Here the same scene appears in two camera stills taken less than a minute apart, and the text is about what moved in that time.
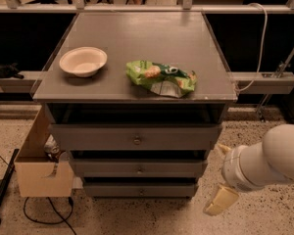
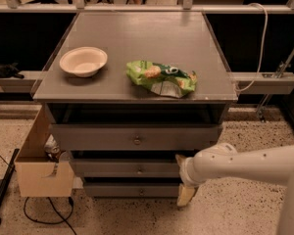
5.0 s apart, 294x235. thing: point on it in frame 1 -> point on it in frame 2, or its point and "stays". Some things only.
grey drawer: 139,167 stays
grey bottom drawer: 139,189 stays
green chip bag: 161,78 stays
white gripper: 231,167 -> 185,172
